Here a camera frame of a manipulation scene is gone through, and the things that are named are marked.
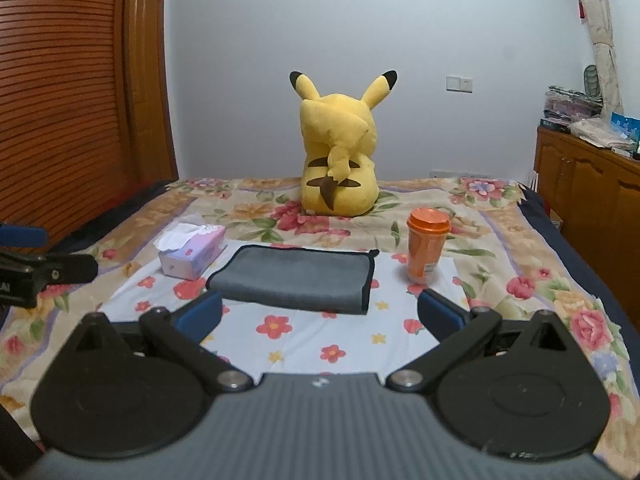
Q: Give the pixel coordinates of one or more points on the beige tied curtain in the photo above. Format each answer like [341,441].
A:
[600,26]

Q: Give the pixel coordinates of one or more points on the white wall switch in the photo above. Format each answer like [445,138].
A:
[459,84]

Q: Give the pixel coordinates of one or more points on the yellow Pikachu plush toy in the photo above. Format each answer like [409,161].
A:
[339,136]

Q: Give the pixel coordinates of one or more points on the stack of books and clutter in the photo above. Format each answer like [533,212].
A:
[563,107]

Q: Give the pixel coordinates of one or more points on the white floral sheet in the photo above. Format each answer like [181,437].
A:
[260,339]

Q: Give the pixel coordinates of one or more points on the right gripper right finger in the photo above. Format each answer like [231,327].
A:
[462,335]

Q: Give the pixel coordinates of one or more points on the wooden slatted wardrobe door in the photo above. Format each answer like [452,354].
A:
[65,148]

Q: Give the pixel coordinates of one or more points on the blue picture card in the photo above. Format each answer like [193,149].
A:
[628,127]

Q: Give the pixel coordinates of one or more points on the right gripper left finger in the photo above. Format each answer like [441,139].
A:
[177,336]

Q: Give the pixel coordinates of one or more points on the floral bed blanket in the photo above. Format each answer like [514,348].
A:
[507,254]

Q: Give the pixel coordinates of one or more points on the pink tissue box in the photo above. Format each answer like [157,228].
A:
[187,249]

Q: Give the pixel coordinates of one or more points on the orange lidded cup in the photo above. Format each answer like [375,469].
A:
[428,229]

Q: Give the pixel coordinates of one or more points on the wooden panel door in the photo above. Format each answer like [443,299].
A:
[146,90]

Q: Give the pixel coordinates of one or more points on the purple and grey towel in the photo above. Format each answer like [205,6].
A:
[296,278]

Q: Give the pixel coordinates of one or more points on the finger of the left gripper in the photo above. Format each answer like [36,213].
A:
[22,236]
[24,276]

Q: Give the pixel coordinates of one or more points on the wooden side cabinet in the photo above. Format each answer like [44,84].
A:
[596,195]

